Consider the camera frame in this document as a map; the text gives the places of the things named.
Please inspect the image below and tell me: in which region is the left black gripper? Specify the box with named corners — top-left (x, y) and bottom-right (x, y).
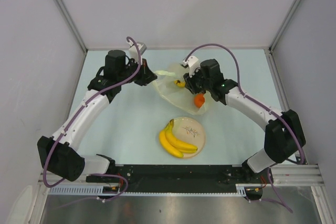
top-left (118, 57), bottom-right (157, 87)

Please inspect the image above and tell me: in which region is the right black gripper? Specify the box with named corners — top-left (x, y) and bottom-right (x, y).
top-left (183, 66), bottom-right (212, 95)

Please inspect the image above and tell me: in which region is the orange fake fruit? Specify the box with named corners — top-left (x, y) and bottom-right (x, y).
top-left (194, 93), bottom-right (205, 108)

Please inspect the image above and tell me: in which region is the yellow fake bell pepper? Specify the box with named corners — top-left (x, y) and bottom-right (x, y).
top-left (174, 80), bottom-right (185, 88)

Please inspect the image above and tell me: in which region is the yellow-green plastic bag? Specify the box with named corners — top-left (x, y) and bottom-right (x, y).
top-left (152, 63), bottom-right (214, 115)

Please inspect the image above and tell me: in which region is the cream plate with branch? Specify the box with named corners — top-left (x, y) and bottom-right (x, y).
top-left (173, 117), bottom-right (206, 159)

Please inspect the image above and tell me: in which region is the yellow fake banana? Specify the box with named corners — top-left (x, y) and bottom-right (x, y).
top-left (159, 119), bottom-right (198, 158)

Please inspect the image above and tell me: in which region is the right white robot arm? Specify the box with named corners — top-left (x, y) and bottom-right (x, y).
top-left (182, 56), bottom-right (306, 183)

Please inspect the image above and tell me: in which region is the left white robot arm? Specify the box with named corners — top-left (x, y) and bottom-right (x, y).
top-left (37, 43), bottom-right (157, 182)

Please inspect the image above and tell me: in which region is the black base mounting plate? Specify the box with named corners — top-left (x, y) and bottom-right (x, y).
top-left (86, 164), bottom-right (274, 194)

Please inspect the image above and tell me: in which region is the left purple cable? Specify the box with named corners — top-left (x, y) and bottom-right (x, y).
top-left (42, 36), bottom-right (144, 204)

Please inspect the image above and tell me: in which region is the purple cable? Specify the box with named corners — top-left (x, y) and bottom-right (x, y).
top-left (183, 43), bottom-right (307, 214)
top-left (42, 36), bottom-right (144, 204)

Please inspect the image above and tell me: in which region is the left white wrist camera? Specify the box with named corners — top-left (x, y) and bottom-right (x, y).
top-left (128, 41), bottom-right (147, 62)

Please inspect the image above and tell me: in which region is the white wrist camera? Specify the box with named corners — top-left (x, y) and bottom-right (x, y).
top-left (128, 41), bottom-right (147, 62)
top-left (181, 56), bottom-right (200, 76)

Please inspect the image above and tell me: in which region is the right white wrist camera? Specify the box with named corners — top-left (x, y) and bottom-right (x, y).
top-left (181, 56), bottom-right (200, 76)

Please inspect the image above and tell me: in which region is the right corner aluminium post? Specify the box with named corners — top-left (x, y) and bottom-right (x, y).
top-left (268, 0), bottom-right (303, 53)

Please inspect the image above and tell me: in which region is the corner aluminium post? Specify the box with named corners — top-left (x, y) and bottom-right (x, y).
top-left (268, 0), bottom-right (303, 53)
top-left (53, 0), bottom-right (88, 54)

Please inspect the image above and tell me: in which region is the left corner aluminium post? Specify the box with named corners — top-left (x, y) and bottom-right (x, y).
top-left (53, 0), bottom-right (88, 54)

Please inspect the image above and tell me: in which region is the white slotted cable duct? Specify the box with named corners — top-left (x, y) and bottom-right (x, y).
top-left (48, 185), bottom-right (264, 197)

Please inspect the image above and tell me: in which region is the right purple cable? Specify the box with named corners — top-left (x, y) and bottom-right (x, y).
top-left (183, 43), bottom-right (307, 214)

